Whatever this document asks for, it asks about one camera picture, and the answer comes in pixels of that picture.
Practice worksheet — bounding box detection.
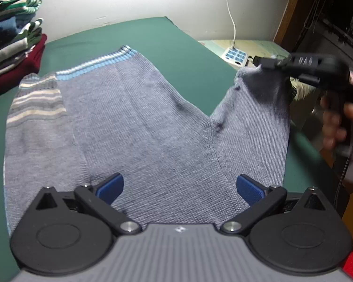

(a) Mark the white power strip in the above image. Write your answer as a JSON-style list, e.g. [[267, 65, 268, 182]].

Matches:
[[221, 46, 250, 65]]

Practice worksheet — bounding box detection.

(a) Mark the wooden cabinet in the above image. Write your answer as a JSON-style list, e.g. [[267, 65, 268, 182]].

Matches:
[[272, 0, 353, 241]]

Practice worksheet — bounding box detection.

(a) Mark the pale patterned bedsheet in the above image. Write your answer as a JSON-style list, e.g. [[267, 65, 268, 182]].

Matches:
[[198, 39, 286, 74]]

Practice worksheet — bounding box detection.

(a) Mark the person's right hand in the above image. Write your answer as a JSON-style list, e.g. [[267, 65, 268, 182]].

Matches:
[[320, 95, 353, 153]]

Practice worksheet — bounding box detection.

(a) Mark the green white striped sweater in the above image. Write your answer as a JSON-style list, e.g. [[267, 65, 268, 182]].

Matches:
[[0, 0, 43, 21]]

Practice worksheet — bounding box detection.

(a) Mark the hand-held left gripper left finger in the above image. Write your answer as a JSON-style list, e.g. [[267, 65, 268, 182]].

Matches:
[[35, 173, 142, 235]]

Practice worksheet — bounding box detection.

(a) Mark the dark red knitted sweater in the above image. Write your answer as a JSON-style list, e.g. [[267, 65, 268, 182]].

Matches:
[[0, 34, 48, 103]]

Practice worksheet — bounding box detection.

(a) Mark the grey knitted sweater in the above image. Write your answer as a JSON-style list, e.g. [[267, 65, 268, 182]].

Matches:
[[3, 45, 297, 235]]

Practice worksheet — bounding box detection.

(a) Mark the dark green white shirt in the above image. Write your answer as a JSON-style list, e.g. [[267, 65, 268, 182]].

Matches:
[[0, 18, 43, 65]]

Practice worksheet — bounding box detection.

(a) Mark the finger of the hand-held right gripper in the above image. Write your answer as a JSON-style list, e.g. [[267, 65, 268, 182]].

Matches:
[[253, 55, 292, 71]]

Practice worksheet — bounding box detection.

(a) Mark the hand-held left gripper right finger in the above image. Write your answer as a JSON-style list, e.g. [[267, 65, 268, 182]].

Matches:
[[220, 174, 330, 235]]

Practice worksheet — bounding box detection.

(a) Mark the green felt table cover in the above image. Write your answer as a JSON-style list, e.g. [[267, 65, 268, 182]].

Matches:
[[0, 16, 333, 282]]

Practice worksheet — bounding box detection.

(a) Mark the white cable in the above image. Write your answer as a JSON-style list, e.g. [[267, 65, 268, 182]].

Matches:
[[226, 0, 237, 49]]

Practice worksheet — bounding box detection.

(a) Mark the white folded shirt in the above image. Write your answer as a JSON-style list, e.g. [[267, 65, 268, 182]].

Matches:
[[0, 51, 30, 80]]

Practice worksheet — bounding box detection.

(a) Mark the blue patterned sweater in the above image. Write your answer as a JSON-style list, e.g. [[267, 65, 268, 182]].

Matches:
[[0, 16, 25, 46]]

